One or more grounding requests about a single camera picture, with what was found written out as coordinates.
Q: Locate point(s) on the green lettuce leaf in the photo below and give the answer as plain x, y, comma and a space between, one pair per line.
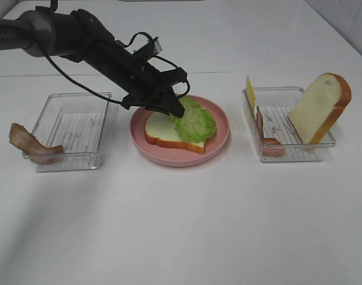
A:
197, 124

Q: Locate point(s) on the clear plastic tray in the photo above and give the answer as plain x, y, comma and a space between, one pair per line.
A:
80, 122
274, 104

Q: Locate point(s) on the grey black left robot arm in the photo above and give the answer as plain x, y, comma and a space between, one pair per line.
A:
80, 36

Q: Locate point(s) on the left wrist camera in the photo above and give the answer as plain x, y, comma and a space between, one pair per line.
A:
151, 49

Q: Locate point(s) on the pink bacon strip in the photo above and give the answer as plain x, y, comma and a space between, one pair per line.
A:
268, 152

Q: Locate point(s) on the bread slice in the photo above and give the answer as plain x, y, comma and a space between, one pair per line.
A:
160, 130
322, 103

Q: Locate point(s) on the clear right plastic tray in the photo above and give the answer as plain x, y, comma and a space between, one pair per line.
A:
274, 104

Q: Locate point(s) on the clear left plastic tray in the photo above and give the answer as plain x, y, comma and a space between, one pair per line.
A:
80, 122

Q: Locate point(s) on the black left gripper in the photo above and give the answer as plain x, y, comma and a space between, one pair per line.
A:
146, 86

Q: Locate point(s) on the yellow cheese slice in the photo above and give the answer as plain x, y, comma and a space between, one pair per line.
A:
251, 96

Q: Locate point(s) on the brown bacon strip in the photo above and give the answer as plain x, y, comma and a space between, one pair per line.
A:
20, 138

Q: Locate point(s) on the pink round plate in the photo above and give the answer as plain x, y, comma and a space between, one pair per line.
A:
179, 157

